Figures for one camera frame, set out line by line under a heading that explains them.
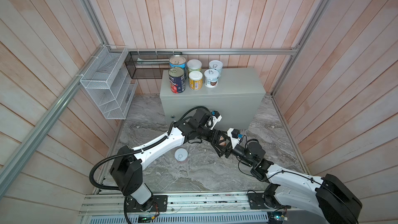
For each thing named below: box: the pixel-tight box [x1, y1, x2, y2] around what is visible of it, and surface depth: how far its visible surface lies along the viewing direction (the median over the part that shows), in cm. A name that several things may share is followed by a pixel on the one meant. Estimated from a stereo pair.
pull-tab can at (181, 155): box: [174, 147, 189, 164], surface depth 85 cm
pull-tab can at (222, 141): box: [218, 135, 227, 147], surface depth 73 cm
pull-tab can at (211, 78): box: [203, 68, 220, 89], surface depth 76 cm
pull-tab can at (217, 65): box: [208, 60, 224, 77], surface depth 81 cm
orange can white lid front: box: [188, 70, 204, 91], surface depth 73 cm
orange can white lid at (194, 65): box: [186, 59, 203, 75], surface depth 77 cm
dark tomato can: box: [167, 66, 187, 94], surface depth 70 cm
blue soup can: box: [168, 54, 187, 70], surface depth 74 cm
